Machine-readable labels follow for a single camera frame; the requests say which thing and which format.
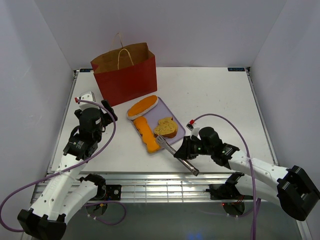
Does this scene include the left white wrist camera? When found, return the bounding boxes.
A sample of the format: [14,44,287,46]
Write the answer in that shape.
[75,91,97,111]

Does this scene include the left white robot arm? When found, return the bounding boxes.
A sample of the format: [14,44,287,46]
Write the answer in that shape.
[17,98,118,240]

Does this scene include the aluminium front rail frame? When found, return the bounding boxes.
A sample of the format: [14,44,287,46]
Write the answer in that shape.
[32,172,298,204]

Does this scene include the wavy orange bread piece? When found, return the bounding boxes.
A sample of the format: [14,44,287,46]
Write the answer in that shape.
[133,116,161,154]

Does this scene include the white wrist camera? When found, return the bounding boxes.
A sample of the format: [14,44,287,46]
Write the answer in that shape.
[186,119,200,138]
[75,91,97,111]

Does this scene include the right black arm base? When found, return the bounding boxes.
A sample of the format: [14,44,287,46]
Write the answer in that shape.
[205,183,246,200]

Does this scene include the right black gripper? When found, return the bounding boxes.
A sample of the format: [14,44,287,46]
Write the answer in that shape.
[173,135,213,160]

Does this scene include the long orange bread loaf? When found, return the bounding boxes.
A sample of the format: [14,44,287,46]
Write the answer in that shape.
[127,95,159,120]

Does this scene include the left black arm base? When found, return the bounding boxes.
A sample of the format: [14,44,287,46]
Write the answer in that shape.
[104,184,122,201]

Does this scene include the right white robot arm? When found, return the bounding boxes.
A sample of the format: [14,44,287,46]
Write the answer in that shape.
[174,127,320,221]

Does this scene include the lavender plastic tray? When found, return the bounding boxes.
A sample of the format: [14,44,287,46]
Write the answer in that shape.
[130,96,186,145]

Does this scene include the metal kitchen tongs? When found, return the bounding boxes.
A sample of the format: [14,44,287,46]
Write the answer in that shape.
[155,135,200,177]

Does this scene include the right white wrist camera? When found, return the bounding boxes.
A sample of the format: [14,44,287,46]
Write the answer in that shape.
[186,119,200,138]

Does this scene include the brown bread slice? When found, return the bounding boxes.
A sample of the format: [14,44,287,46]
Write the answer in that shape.
[153,122,178,139]
[158,117,177,127]

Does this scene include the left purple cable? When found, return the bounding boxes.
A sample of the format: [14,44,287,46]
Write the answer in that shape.
[0,98,127,232]

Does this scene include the red paper bag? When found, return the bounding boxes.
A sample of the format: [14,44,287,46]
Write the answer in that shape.
[90,42,158,107]

